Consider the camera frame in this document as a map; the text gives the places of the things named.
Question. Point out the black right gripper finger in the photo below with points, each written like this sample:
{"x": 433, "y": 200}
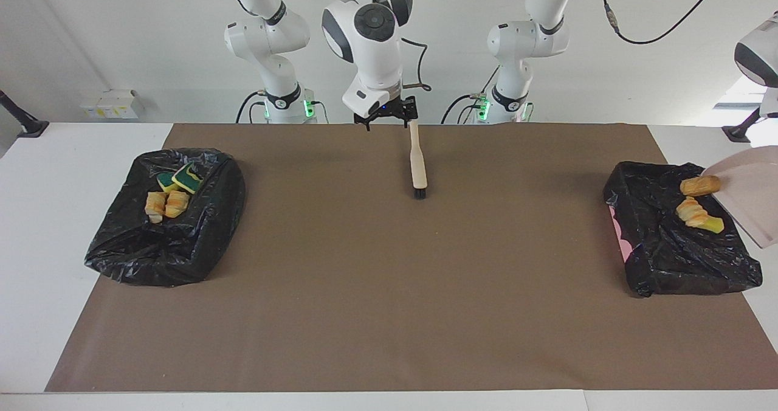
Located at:
{"x": 411, "y": 112}
{"x": 363, "y": 121}

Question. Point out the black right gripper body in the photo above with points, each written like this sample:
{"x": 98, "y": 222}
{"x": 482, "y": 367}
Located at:
{"x": 389, "y": 108}

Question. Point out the beige hand brush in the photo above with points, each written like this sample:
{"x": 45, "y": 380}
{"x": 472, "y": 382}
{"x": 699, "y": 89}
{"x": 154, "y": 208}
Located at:
{"x": 418, "y": 168}

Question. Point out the notched yellow sponge piece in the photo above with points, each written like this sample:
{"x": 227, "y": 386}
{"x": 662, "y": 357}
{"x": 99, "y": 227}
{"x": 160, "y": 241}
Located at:
{"x": 187, "y": 179}

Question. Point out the pale foam scrap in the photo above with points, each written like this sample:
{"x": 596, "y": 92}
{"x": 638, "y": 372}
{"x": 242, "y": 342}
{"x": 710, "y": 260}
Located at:
{"x": 691, "y": 211}
{"x": 177, "y": 203}
{"x": 155, "y": 204}

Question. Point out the yellow and green sponge piece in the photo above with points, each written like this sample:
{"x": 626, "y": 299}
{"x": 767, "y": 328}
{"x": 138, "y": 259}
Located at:
{"x": 165, "y": 183}

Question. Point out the brown nugget toy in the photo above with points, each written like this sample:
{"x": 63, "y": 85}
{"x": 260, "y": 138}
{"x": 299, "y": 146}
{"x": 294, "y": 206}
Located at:
{"x": 700, "y": 185}

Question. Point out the small yellow sponge piece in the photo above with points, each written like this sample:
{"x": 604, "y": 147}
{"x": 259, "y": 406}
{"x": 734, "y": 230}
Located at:
{"x": 712, "y": 224}

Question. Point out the beige plastic dustpan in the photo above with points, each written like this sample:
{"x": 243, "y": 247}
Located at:
{"x": 753, "y": 198}

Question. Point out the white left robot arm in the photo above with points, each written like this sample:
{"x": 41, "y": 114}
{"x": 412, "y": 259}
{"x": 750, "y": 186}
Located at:
{"x": 523, "y": 40}

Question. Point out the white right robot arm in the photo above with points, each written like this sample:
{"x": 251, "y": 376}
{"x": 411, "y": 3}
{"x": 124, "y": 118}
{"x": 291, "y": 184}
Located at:
{"x": 371, "y": 28}

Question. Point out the pink bin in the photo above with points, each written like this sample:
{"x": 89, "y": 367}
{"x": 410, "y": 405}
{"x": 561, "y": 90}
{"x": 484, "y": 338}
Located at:
{"x": 621, "y": 234}

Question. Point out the tall black bag bin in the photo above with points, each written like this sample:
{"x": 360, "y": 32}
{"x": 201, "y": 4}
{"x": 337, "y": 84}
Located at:
{"x": 152, "y": 247}

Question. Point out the flat black trash bag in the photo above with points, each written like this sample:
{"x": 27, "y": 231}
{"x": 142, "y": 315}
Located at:
{"x": 668, "y": 259}

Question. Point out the brown table mat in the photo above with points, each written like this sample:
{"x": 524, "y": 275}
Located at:
{"x": 364, "y": 362}

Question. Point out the white wall outlet box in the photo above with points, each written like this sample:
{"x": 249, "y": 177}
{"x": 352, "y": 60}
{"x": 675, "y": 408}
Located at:
{"x": 115, "y": 108}

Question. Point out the black camera stand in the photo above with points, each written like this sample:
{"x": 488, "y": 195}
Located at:
{"x": 30, "y": 128}
{"x": 738, "y": 132}

